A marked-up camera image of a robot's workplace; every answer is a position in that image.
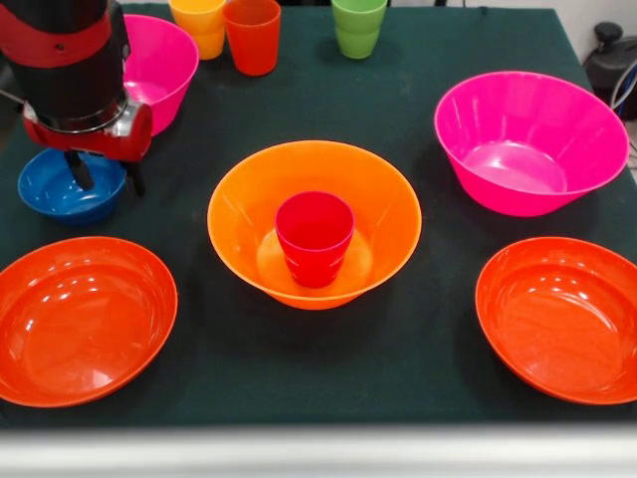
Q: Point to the blue small bowl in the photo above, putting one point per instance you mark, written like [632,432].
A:
[55,199]

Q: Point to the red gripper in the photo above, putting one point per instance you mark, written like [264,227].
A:
[99,144]

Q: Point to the crimson plastic cup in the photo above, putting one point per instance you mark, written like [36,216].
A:
[313,249]

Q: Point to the pink large bowl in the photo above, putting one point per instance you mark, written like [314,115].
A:
[522,149]
[164,65]

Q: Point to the orange large bowl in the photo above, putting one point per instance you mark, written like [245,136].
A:
[239,224]

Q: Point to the red shallow bowl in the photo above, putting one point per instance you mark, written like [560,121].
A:
[79,323]
[562,323]

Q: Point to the dark green tablecloth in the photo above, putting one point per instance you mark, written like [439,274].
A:
[323,373]

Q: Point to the red-orange plastic cup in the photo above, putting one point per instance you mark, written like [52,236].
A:
[251,45]

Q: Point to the black pedestal foot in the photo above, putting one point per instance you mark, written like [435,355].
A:
[6,74]
[604,65]

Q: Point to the green plastic cup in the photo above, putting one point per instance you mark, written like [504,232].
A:
[358,30]

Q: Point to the yellow plastic cup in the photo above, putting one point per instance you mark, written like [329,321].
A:
[199,30]

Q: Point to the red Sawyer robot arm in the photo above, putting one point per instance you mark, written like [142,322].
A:
[64,65]

